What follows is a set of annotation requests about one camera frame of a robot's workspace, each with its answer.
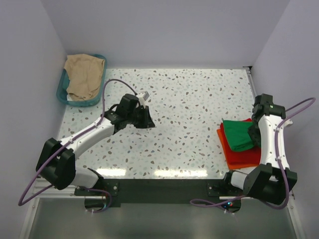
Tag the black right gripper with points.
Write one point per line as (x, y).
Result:
(255, 138)

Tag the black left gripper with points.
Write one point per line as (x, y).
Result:
(147, 122)

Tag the green t shirt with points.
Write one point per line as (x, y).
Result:
(237, 136)

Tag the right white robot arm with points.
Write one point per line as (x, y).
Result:
(272, 180)

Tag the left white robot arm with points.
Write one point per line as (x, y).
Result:
(57, 162)

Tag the folded red t shirt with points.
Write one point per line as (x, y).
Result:
(238, 147)

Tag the folded orange t shirt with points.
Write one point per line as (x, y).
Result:
(238, 160)

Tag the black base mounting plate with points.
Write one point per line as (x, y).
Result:
(159, 191)

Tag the beige t shirt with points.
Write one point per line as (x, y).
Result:
(85, 76)

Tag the teal plastic basket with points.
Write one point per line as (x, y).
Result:
(61, 93)

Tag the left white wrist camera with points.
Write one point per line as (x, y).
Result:
(143, 96)

